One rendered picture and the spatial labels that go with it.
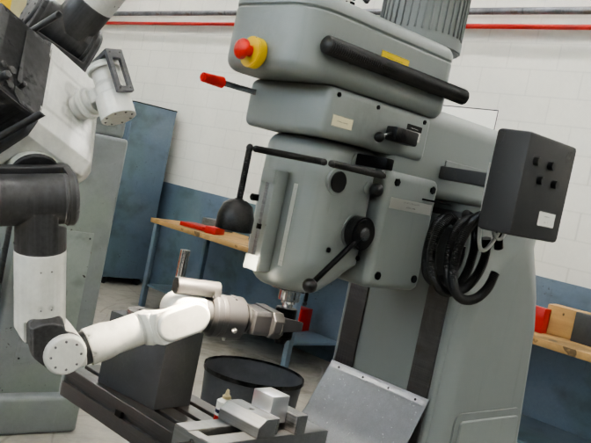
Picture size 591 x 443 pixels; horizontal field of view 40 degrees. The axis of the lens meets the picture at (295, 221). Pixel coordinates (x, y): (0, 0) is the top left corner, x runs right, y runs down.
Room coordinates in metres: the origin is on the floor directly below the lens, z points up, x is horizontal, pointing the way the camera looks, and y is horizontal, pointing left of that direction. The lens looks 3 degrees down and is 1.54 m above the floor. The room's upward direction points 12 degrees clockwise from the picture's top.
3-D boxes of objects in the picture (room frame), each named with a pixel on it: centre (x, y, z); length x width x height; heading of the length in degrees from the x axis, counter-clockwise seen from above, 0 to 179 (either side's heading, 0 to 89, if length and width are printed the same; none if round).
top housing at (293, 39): (1.74, -0.03, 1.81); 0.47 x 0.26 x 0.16; 135
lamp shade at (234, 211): (1.57, 0.12, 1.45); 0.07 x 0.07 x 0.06
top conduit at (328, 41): (1.65, -0.15, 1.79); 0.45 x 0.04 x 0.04; 135
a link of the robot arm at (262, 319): (1.69, 0.06, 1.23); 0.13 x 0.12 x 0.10; 30
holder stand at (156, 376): (2.00, 0.29, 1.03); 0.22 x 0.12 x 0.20; 51
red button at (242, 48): (1.55, 0.16, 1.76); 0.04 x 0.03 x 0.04; 45
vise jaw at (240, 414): (1.68, 0.01, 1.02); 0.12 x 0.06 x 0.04; 47
